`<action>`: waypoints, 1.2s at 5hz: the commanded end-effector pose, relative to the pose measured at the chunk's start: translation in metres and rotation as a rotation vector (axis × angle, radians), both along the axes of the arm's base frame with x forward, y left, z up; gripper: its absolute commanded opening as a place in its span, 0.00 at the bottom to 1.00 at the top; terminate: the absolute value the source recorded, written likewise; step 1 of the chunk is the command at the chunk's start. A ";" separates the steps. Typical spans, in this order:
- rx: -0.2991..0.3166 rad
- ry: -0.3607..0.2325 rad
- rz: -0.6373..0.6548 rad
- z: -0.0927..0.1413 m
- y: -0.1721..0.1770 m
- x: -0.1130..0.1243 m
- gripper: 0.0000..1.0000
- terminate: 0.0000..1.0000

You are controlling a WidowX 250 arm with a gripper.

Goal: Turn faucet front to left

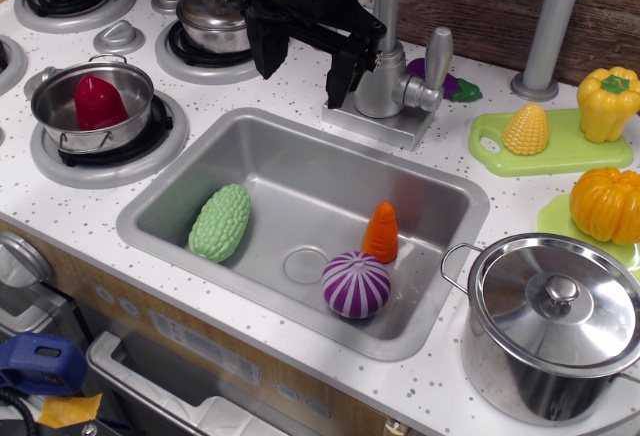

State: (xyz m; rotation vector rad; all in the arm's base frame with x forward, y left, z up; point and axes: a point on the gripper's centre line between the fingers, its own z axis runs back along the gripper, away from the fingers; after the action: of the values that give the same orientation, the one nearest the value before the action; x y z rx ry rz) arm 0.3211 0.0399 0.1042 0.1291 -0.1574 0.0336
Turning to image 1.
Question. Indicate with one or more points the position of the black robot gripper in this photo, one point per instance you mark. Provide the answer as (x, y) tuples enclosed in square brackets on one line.
[(340, 27)]

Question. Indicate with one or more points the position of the silver toy faucet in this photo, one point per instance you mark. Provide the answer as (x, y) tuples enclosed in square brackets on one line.
[(390, 104)]

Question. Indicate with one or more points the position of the small steel pot with lid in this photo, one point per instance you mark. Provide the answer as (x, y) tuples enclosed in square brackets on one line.
[(216, 26)]

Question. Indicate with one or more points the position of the silver toy sink basin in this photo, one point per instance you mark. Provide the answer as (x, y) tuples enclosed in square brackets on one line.
[(312, 195)]

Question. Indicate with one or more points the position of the back right stove burner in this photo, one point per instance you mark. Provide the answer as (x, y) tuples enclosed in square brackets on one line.
[(177, 56)]

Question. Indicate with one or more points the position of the stove burner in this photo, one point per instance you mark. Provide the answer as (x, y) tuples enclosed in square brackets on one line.
[(177, 56), (69, 16), (13, 64), (160, 143)]

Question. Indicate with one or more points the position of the purple toy eggplant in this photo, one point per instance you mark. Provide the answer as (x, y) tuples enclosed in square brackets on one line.
[(455, 89)]

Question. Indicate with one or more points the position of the front stove burner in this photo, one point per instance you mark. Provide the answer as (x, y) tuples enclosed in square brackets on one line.
[(160, 143)]

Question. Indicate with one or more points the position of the grey stove knob middle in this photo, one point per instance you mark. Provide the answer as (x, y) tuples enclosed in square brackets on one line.
[(120, 38)]

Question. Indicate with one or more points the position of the orange toy carrot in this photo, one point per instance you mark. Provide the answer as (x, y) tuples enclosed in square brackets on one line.
[(381, 237)]

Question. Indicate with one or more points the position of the green toy bitter gourd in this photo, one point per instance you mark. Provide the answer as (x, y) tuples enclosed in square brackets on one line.
[(221, 223)]

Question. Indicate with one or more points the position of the red toy pepper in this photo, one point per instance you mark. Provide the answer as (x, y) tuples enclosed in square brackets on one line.
[(98, 104)]

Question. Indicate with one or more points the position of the open steel pot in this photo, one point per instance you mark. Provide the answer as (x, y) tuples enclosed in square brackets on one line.
[(53, 107)]

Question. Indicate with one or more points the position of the grey vertical pole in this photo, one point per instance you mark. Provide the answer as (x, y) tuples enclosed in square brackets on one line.
[(536, 82)]

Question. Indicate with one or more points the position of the yellow toy corn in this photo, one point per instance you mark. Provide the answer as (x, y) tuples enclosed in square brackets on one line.
[(527, 132)]

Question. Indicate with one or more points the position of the purple striped toy onion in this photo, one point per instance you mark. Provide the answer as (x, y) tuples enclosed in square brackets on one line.
[(355, 285)]

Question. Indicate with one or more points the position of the back left stove burner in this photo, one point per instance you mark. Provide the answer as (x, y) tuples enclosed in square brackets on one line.
[(69, 16)]

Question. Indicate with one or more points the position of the green cutting board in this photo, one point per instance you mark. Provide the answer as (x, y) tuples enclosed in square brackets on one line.
[(568, 151)]

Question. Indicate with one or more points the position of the grey stove knob left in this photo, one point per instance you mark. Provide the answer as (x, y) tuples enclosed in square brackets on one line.
[(35, 81)]

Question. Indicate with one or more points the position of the far left stove burner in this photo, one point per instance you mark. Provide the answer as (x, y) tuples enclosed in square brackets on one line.
[(13, 64)]

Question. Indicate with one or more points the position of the green plastic plate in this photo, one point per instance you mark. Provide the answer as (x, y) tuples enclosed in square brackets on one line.
[(555, 217)]

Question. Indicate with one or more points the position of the yellow toy bell pepper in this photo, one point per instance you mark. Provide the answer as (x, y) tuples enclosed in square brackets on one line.
[(607, 99)]

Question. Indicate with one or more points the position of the orange toy pumpkin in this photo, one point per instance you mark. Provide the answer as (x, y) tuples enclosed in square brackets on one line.
[(604, 204)]

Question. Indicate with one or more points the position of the large steel pot with lid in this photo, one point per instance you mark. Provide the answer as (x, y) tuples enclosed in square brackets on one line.
[(552, 322)]

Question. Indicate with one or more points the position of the blue clamp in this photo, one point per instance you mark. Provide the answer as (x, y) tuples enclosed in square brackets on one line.
[(40, 364)]

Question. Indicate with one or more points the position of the yellow tape piece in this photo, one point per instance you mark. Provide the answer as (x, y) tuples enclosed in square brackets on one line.
[(62, 411)]

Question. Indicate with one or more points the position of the toy oven door handle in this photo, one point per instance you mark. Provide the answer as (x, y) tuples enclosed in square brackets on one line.
[(188, 406)]

